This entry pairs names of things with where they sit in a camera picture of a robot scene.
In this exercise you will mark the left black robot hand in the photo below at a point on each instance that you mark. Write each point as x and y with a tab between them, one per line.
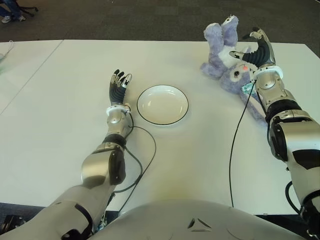
117	93

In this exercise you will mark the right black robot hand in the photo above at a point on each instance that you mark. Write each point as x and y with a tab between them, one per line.
262	53

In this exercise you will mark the purple plush bunny doll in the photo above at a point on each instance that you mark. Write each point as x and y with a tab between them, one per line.
231	80

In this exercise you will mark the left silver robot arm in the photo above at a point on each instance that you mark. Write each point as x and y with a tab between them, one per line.
97	167

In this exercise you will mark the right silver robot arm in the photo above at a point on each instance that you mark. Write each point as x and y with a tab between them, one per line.
297	140

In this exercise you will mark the white plate with black rim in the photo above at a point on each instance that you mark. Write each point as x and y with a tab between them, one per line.
162	105

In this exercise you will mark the black office chair base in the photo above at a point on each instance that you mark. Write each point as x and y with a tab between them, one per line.
28	10

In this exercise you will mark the white sneaker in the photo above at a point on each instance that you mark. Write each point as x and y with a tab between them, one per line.
6	19
21	18

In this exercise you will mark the blue jeans leg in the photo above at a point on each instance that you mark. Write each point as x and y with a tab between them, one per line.
13	7

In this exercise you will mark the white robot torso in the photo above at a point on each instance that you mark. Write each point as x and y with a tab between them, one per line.
200	220

